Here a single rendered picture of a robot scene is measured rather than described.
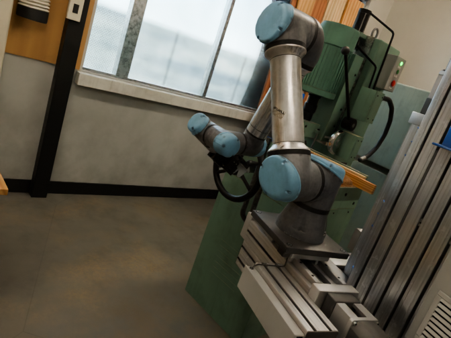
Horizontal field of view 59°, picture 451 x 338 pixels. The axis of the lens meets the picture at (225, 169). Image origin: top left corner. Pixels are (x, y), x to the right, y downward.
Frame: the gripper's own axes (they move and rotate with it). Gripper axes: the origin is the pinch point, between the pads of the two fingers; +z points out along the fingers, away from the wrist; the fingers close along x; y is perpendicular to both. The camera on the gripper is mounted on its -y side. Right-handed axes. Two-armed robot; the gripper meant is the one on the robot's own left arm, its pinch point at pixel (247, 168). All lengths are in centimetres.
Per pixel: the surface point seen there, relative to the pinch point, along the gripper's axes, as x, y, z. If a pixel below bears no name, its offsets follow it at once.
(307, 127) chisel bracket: -9.8, -35.3, 24.0
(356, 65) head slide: -8, -71, 20
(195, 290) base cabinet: -25, 60, 58
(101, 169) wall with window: -148, 53, 46
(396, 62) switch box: 1, -86, 31
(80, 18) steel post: -140, -12, -36
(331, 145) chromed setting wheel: 0, -36, 35
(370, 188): 29, -26, 33
